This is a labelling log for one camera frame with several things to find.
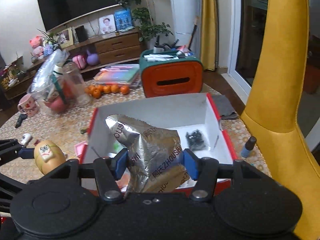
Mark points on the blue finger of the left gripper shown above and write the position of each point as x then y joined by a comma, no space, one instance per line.
26,153

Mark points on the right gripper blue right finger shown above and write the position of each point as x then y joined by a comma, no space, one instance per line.
204,171

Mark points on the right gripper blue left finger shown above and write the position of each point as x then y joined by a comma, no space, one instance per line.
107,171

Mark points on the white tooth plush keychain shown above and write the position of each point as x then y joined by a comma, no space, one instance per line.
26,138

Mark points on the yellow squishy head toy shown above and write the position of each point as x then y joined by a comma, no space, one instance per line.
48,156

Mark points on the silver foil snack bag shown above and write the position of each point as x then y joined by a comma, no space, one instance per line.
155,155

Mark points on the pink sticky note pad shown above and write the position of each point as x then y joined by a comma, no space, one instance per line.
80,148

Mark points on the black hair clip bag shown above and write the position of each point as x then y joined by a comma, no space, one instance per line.
195,140

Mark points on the black remote control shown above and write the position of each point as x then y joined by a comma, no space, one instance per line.
20,119

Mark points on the red white cardboard box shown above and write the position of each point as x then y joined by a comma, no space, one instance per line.
183,113

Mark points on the pink strawberry mug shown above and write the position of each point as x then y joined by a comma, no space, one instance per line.
27,105

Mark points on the small dark glass bottle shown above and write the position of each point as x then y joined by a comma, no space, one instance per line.
248,147

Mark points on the orange mandarin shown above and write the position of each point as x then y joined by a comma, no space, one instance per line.
124,90

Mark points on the clear fruit bowl with apples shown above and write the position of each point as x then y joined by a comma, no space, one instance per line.
50,88

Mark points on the clear glass jar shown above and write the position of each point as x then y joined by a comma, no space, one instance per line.
76,83

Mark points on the stack of colourful books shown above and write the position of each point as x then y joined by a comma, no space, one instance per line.
119,74

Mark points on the yellow chair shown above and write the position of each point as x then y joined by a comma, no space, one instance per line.
272,107

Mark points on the orange green storage stool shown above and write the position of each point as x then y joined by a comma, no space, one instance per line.
167,74

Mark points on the purple gourd vase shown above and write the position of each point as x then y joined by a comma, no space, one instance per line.
92,58

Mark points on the pink pig plush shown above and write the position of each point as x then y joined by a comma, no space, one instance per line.
37,46

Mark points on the wooden tv cabinet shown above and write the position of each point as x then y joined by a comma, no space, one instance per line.
110,48

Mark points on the framed portrait photo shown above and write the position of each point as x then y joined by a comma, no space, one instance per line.
107,24

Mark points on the green potted plant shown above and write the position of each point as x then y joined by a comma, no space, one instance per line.
142,15

